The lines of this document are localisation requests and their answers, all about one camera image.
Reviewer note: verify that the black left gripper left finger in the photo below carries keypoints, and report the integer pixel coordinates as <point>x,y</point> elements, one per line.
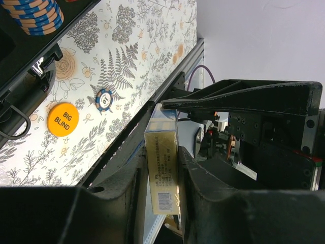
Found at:
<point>112,211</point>

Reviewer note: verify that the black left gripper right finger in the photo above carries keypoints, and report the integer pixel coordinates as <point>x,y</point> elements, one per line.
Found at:
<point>220,204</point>

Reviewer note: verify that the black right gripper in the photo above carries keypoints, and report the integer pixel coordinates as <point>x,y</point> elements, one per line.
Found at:
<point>279,152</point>

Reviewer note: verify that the blue playing card deck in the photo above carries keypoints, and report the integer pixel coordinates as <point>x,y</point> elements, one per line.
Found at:
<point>161,142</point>

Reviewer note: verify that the black poker set case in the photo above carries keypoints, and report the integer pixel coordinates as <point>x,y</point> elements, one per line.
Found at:
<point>27,67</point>

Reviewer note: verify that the orange big blind button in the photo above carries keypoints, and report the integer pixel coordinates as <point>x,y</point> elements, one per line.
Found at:
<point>62,119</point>

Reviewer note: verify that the blue tan chip row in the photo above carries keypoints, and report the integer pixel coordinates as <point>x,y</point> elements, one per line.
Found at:
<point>36,18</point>

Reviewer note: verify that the slotted cable duct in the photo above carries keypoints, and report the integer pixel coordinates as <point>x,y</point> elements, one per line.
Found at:
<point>152,223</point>

